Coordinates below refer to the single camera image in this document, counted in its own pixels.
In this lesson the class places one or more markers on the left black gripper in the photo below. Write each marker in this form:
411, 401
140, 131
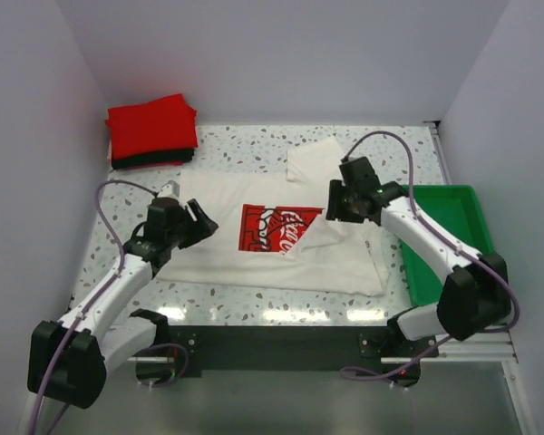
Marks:
189, 223

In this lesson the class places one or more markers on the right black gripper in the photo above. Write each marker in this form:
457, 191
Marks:
340, 202

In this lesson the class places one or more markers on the white t-shirt red print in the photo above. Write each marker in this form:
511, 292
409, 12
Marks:
273, 231

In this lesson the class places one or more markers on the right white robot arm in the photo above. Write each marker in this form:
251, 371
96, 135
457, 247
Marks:
475, 291

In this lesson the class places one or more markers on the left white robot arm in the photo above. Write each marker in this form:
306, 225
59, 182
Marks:
71, 358

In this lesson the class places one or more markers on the red folded t-shirt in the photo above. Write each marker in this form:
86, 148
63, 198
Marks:
164, 124

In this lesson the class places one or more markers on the green plastic tray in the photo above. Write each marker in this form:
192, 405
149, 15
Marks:
458, 210

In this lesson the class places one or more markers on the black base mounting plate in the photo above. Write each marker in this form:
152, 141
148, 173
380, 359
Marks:
358, 353

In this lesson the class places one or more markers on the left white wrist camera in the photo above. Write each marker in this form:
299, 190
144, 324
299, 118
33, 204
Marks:
171, 189

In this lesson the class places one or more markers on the aluminium frame rail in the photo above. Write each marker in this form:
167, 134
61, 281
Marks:
480, 347

